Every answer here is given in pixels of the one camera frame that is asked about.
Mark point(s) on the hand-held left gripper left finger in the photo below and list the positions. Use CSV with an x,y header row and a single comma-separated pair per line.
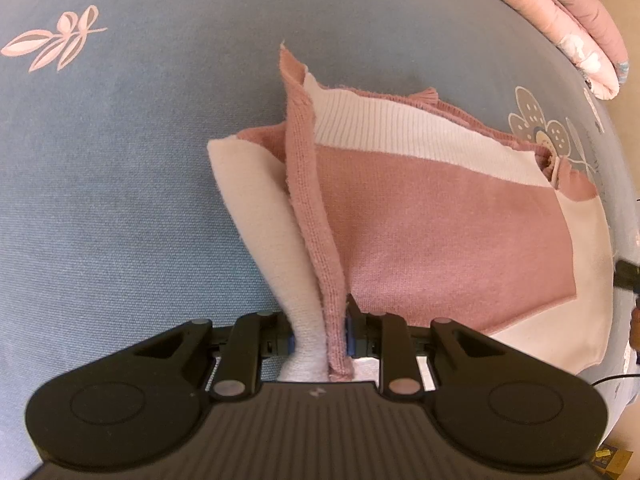
x,y
280,340

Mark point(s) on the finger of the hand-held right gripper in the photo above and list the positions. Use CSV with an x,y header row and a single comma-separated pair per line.
x,y
630,275

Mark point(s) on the pink and white sweater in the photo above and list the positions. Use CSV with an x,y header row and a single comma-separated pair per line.
x,y
425,220

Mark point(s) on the yellow cardboard box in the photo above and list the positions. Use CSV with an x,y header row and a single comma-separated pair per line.
x,y
612,459

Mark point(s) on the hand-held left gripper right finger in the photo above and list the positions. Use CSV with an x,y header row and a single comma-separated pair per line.
x,y
352,337

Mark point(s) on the pink floral folded quilt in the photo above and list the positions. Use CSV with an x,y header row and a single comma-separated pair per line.
x,y
575,25

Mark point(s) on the blue floral bed sheet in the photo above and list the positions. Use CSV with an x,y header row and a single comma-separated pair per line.
x,y
125,185

